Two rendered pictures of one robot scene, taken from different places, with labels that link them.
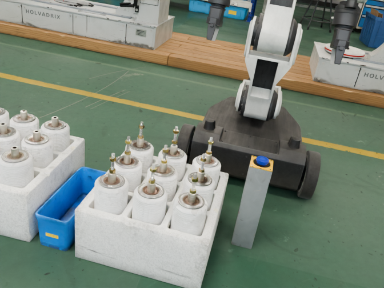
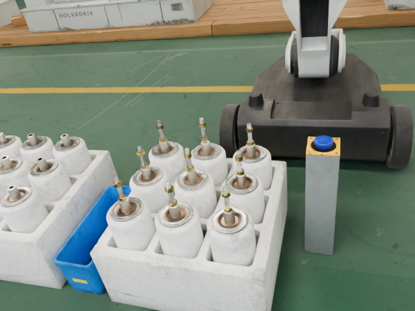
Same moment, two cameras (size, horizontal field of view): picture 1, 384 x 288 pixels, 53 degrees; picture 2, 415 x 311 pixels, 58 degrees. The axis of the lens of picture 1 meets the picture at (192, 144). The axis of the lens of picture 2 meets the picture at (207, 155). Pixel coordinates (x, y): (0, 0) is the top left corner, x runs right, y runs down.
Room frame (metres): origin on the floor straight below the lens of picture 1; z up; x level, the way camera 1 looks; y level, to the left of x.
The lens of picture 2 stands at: (0.34, -0.12, 0.79)
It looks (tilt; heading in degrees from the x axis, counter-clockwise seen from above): 34 degrees down; 13
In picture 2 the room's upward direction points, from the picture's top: 9 degrees counter-clockwise
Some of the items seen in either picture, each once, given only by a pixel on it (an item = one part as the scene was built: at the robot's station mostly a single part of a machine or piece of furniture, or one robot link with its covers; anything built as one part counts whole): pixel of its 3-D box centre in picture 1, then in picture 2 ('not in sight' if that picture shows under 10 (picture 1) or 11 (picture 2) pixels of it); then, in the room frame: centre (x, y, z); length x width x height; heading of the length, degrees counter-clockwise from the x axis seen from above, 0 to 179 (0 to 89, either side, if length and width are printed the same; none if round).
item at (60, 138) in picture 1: (55, 147); (77, 168); (1.21, 0.49, 0.16); 0.10 x 0.10 x 0.18
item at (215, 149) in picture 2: (173, 153); (206, 151); (1.13, 0.06, 0.25); 0.08 x 0.08 x 0.01
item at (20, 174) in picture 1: (17, 181); (31, 223); (0.97, 0.52, 0.16); 0.10 x 0.10 x 0.18
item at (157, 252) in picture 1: (158, 211); (202, 228); (1.02, 0.08, 0.09); 0.39 x 0.39 x 0.18; 81
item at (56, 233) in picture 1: (75, 206); (107, 236); (1.02, 0.35, 0.06); 0.30 x 0.11 x 0.12; 171
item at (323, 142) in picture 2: (262, 161); (323, 143); (1.05, -0.22, 0.32); 0.04 x 0.04 x 0.02
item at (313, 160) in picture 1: (308, 174); (398, 136); (1.40, -0.50, 0.10); 0.20 x 0.05 x 0.20; 172
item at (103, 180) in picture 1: (111, 180); (126, 209); (0.92, 0.21, 0.25); 0.08 x 0.08 x 0.01
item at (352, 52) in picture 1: (344, 50); not in sight; (3.07, -1.06, 0.29); 0.30 x 0.30 x 0.06
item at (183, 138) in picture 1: (184, 147); (233, 132); (1.47, 0.03, 0.10); 0.20 x 0.05 x 0.20; 172
